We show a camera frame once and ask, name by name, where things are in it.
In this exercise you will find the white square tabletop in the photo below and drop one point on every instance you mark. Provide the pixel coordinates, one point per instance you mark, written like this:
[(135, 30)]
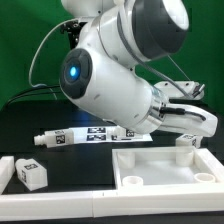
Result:
[(163, 166)]

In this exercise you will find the white fence front bar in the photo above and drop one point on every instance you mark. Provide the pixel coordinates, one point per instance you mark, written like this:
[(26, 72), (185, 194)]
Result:
[(152, 200)]

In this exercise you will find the white fence left bar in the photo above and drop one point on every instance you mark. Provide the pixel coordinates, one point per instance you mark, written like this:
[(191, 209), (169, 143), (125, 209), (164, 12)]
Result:
[(7, 169)]

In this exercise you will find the paper sheet with tags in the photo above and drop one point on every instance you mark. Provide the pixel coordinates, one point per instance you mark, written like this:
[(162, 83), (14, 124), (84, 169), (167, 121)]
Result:
[(101, 134)]

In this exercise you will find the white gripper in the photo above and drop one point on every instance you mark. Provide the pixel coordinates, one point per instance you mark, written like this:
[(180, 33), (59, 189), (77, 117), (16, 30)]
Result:
[(188, 119)]

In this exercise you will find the white fence bar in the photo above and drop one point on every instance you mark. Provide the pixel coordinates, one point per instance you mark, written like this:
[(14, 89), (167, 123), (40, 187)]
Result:
[(7, 169), (152, 200)]

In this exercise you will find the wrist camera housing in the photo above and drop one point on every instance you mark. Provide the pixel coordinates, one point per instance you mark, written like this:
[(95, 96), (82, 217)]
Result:
[(187, 90)]

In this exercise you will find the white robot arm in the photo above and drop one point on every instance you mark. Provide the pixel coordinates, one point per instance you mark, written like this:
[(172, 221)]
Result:
[(117, 35)]

